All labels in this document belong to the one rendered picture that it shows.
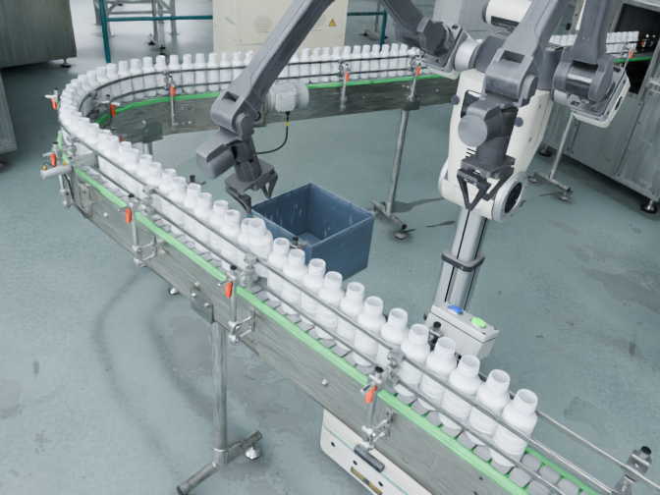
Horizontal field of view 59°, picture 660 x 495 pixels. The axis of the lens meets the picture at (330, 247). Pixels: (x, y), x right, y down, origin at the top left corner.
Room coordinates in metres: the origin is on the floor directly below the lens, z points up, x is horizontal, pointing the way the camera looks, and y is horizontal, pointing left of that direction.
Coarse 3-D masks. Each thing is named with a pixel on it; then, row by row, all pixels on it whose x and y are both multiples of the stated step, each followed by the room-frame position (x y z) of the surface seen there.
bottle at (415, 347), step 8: (416, 328) 0.91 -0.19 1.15; (424, 328) 0.91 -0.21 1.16; (416, 336) 0.88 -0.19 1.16; (424, 336) 0.88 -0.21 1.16; (408, 344) 0.89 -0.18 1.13; (416, 344) 0.88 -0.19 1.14; (424, 344) 0.89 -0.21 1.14; (408, 352) 0.88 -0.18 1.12; (416, 352) 0.88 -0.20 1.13; (424, 352) 0.88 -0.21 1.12; (416, 360) 0.87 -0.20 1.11; (424, 360) 0.88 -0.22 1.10; (400, 368) 0.88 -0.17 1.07; (408, 368) 0.87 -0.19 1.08; (400, 376) 0.88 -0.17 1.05; (408, 376) 0.87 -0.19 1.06; (416, 376) 0.87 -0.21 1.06; (416, 384) 0.87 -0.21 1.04; (400, 392) 0.87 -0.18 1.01; (408, 392) 0.87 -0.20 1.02
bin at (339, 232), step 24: (288, 192) 1.83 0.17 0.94; (312, 192) 1.92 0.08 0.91; (264, 216) 1.75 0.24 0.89; (288, 216) 1.84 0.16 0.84; (312, 216) 1.91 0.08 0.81; (336, 216) 1.84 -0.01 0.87; (360, 216) 1.76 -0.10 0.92; (288, 240) 1.56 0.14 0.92; (312, 240) 1.87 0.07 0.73; (336, 240) 1.58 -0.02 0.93; (360, 240) 1.68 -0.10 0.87; (336, 264) 1.59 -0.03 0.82; (360, 264) 1.70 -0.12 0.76
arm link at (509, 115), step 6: (510, 108) 1.02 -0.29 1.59; (516, 108) 1.03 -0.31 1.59; (504, 114) 1.00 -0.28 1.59; (510, 114) 1.01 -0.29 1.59; (516, 114) 1.01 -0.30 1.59; (504, 120) 1.00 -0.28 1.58; (510, 120) 1.01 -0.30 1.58; (504, 126) 1.00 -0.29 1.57; (510, 126) 1.01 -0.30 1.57; (504, 132) 1.01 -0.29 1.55; (510, 132) 1.01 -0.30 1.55
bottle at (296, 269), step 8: (296, 256) 1.14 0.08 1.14; (304, 256) 1.13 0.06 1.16; (288, 264) 1.12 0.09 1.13; (296, 264) 1.11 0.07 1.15; (288, 272) 1.11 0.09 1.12; (296, 272) 1.10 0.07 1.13; (304, 272) 1.11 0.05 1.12; (296, 280) 1.10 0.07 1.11; (288, 288) 1.10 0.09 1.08; (296, 288) 1.10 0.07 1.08; (288, 296) 1.10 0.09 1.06; (296, 296) 1.10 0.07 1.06; (296, 304) 1.10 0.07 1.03; (288, 312) 1.10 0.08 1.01; (296, 312) 1.10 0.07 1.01
